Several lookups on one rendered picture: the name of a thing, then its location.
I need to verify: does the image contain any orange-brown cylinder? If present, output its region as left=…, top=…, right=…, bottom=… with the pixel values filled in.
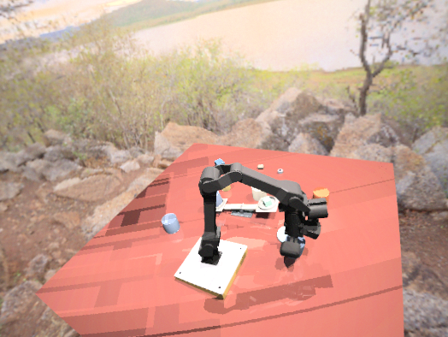
left=313, top=186, right=330, bottom=204

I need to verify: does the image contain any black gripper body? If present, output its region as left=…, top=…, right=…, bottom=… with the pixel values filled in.
left=280, top=220, right=303, bottom=259

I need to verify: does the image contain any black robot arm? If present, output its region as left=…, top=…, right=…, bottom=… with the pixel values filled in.
left=197, top=163, right=328, bottom=265

